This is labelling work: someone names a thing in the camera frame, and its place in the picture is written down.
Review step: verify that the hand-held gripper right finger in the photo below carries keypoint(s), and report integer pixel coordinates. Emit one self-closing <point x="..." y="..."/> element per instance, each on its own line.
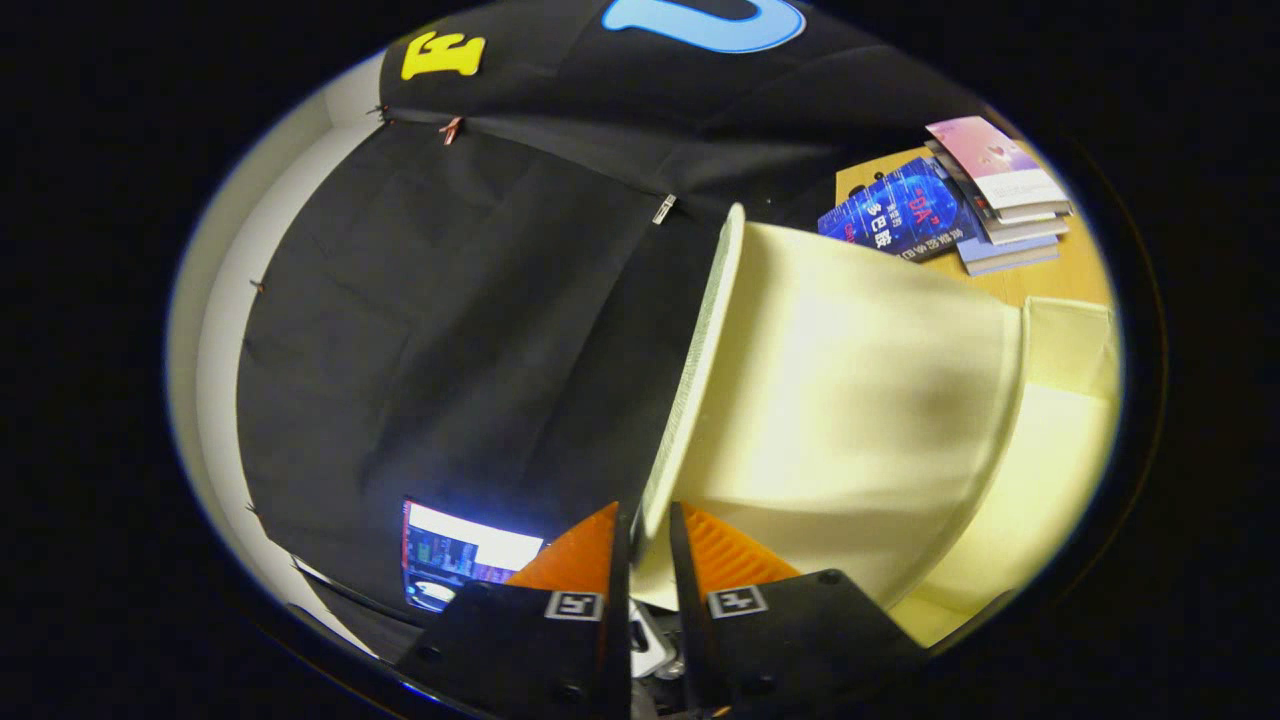
<point x="790" y="650"/>

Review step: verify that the white thin book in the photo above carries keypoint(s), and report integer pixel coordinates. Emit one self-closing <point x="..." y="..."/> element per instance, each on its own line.
<point x="1025" y="232"/>

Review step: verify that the grey blue thin book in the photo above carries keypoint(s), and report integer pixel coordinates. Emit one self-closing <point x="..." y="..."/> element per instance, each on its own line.
<point x="1010" y="258"/>

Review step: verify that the blue cover book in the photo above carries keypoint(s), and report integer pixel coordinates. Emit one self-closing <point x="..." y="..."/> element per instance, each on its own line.
<point x="895" y="210"/>

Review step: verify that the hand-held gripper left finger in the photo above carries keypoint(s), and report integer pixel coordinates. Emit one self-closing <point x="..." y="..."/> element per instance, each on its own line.
<point x="540" y="650"/>

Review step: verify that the green fabric storage box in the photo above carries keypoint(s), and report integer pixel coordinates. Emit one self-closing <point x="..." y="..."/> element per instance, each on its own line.
<point x="850" y="400"/>

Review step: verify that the lit computer screen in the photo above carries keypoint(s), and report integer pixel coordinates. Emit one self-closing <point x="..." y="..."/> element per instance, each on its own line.
<point x="460" y="560"/>

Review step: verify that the copper cloth clip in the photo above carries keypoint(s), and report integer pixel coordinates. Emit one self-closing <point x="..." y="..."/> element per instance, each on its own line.
<point x="452" y="128"/>

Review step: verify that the black backdrop cloth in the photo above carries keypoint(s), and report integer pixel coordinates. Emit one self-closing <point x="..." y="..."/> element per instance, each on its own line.
<point x="450" y="330"/>

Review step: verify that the silver cloth clip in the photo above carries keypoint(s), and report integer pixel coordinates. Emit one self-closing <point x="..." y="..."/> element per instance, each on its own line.
<point x="664" y="208"/>

